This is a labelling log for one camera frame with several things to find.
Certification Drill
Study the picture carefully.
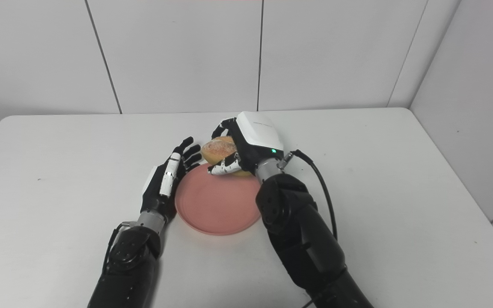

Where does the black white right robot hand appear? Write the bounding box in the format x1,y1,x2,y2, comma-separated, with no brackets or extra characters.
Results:
207,111,285,177

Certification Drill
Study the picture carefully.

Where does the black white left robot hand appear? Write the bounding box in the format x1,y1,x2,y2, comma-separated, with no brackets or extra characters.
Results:
140,137,202,223

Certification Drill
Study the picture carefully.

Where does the golden bread roll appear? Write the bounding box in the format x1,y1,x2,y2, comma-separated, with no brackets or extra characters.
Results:
201,136,253,178

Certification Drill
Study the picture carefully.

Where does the pink round plate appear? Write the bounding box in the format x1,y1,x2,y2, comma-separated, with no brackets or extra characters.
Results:
175,163,262,236

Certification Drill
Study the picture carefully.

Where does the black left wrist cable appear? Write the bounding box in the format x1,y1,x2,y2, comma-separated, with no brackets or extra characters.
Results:
102,222,138,274

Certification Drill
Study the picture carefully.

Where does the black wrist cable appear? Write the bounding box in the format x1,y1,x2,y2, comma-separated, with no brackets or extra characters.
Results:
102,222,138,274
282,150,338,240

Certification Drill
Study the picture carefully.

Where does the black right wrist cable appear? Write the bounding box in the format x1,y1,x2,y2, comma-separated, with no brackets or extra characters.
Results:
282,150,338,240

